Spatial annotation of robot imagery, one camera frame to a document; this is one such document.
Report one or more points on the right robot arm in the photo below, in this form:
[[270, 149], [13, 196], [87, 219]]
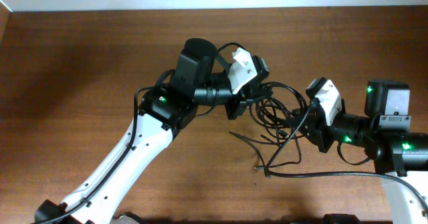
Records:
[[399, 155]]

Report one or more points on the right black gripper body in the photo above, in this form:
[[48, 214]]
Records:
[[318, 134]]

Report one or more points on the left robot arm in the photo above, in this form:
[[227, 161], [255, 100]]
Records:
[[202, 77]]

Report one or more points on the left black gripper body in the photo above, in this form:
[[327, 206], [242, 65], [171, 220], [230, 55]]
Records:
[[243, 97]]

